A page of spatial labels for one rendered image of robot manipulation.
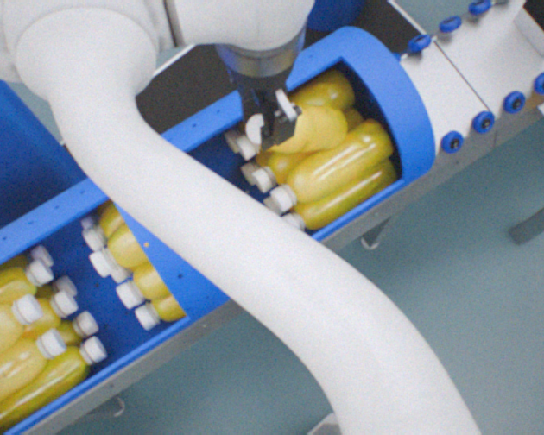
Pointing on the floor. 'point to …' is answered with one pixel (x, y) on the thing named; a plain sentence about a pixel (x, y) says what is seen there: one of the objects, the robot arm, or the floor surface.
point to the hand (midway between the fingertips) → (262, 121)
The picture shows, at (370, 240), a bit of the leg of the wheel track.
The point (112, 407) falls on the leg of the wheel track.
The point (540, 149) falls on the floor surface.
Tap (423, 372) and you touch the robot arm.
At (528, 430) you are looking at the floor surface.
